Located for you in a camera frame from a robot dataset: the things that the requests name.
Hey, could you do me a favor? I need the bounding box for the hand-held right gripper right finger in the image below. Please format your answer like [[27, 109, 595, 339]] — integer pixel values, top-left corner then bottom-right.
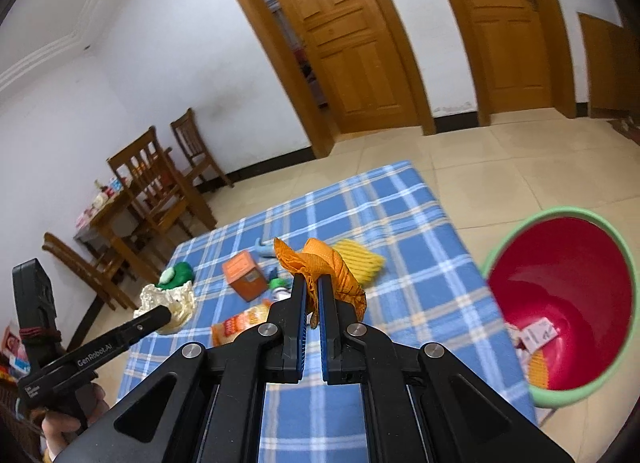
[[317, 273, 576, 463]]

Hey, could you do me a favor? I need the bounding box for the blue plaid tablecloth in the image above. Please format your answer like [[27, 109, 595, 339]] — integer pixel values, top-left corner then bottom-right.
[[116, 160, 538, 463]]

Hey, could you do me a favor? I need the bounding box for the wooden door frame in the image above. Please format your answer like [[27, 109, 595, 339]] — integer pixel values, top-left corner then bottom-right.
[[422, 0, 578, 126], [211, 0, 436, 158]]

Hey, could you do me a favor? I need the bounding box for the wooden chair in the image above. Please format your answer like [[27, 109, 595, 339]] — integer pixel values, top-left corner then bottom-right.
[[125, 148, 218, 264], [106, 125, 173, 204], [170, 108, 235, 188], [42, 232, 131, 311]]

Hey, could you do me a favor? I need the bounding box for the wooden dining table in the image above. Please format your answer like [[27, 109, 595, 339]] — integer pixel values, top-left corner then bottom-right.
[[74, 178, 151, 284]]

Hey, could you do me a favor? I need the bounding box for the yellow foam fruit net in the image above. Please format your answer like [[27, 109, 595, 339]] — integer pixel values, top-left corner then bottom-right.
[[332, 239, 387, 289], [527, 350, 551, 389]]

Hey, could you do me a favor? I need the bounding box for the closed wooden door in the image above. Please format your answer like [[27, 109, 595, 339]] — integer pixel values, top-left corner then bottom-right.
[[452, 0, 553, 114]]

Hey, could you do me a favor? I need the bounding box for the orange cardboard box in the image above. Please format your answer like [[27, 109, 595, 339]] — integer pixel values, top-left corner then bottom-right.
[[222, 252, 268, 302]]

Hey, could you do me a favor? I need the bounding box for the colourful packet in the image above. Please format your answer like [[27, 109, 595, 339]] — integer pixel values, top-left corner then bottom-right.
[[0, 325, 30, 376]]

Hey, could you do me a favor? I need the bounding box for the orange snack packet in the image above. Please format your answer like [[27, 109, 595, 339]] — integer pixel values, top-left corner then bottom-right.
[[211, 304, 273, 348]]

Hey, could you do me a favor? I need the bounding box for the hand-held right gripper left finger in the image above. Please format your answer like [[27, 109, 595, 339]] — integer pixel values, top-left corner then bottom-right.
[[52, 273, 308, 463]]

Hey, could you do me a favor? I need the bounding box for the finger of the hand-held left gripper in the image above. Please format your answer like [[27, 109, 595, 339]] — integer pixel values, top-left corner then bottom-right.
[[120, 305, 173, 344]]

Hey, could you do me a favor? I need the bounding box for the low wooden panel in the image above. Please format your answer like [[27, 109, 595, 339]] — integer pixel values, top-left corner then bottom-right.
[[579, 13, 640, 118]]

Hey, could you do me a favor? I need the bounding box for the white paper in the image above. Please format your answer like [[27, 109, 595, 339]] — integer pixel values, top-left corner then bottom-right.
[[134, 283, 197, 336]]

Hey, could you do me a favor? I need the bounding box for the red basin with green rim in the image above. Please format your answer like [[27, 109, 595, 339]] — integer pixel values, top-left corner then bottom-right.
[[480, 207, 640, 409]]

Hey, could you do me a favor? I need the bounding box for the open wooden door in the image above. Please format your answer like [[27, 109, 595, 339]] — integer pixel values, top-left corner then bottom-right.
[[260, 0, 418, 134]]

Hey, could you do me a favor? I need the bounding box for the white medicine box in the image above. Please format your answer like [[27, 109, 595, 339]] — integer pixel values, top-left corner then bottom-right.
[[520, 317, 558, 351]]

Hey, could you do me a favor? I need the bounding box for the person's left hand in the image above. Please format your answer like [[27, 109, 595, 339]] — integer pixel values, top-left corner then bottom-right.
[[41, 383, 110, 456]]

